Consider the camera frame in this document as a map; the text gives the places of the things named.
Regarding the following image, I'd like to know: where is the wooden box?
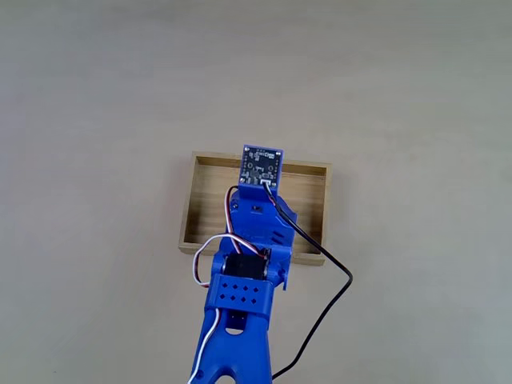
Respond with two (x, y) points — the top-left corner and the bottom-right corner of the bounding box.
(178, 150), (333, 267)

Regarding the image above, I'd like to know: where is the white red black servo wire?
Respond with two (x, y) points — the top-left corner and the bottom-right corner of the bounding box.
(192, 185), (270, 290)

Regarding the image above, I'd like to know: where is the blue camera circuit board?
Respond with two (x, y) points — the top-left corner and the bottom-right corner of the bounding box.
(238, 143), (286, 190)

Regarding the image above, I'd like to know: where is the black camera cable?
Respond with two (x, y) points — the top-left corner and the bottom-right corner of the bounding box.
(262, 180), (354, 382)

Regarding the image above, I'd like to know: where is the white arm wire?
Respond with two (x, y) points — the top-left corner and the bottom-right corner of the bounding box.
(186, 306), (223, 384)

